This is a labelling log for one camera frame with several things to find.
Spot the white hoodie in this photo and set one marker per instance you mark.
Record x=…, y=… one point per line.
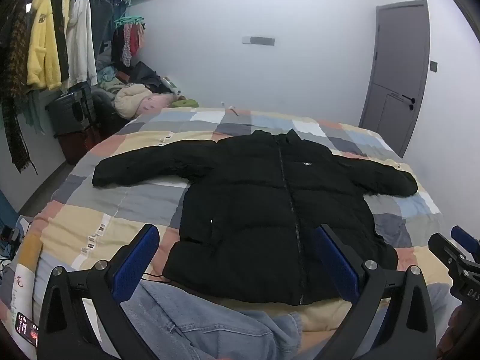
x=80, y=45

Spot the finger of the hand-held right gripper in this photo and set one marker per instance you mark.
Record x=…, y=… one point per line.
x=441, y=246
x=464, y=239

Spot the black patterned garment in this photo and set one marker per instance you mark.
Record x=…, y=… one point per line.
x=60, y=37

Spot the black bag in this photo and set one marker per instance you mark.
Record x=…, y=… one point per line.
x=144, y=75

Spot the checkered bed quilt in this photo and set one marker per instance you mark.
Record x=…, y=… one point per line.
x=93, y=202

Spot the blue denim jeans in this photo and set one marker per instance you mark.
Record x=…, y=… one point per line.
x=210, y=326

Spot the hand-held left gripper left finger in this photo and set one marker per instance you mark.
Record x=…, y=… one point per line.
x=137, y=258

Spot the black suitcase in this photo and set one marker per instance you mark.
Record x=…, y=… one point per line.
x=71, y=110

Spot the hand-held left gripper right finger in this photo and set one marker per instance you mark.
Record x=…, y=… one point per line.
x=337, y=262

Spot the grey door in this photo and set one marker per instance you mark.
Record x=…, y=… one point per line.
x=397, y=75

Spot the small black device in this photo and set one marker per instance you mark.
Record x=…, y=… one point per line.
x=9, y=236

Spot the dark grey hanging garment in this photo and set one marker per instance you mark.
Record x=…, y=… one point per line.
x=99, y=22

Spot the smartphone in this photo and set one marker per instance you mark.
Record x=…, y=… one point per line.
x=27, y=329

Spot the red pink hanging clothes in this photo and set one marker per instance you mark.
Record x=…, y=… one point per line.
x=129, y=43

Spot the green plush item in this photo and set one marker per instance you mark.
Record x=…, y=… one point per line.
x=183, y=103

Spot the pink cloth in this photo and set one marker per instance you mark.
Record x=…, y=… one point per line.
x=155, y=104

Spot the yellow fleece jacket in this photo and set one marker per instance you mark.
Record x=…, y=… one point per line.
x=43, y=45

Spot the green clothes hanger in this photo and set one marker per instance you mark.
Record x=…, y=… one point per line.
x=129, y=20

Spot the grey wall switch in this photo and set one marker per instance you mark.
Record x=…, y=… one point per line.
x=434, y=66

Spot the grey white wall panel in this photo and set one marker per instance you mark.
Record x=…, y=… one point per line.
x=258, y=41

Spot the black puffer jacket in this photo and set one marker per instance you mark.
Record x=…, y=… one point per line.
x=243, y=213

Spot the light blue clothes pile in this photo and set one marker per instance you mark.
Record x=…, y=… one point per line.
x=108, y=78

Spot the dark red suitcase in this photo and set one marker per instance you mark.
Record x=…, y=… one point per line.
x=75, y=148

